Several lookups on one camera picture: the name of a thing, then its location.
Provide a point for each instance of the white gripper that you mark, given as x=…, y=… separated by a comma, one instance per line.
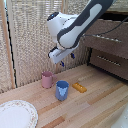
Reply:
x=61, y=55

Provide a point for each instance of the pink mug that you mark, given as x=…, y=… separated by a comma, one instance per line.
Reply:
x=48, y=79

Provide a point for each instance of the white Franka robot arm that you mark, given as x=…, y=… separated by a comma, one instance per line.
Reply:
x=71, y=28

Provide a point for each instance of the blue cup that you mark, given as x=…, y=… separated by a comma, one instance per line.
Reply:
x=62, y=90

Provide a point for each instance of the dark wooden drawer cabinet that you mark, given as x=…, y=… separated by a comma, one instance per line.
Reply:
x=113, y=66

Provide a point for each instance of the yellow block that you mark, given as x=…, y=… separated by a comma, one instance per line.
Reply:
x=79, y=87

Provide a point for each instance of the wide bamboo blind panel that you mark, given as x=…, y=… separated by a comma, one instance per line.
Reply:
x=30, y=40

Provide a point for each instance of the white patterned plate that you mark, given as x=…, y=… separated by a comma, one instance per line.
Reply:
x=16, y=115

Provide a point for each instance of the grey robot base mount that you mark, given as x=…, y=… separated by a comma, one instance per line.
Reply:
x=121, y=121

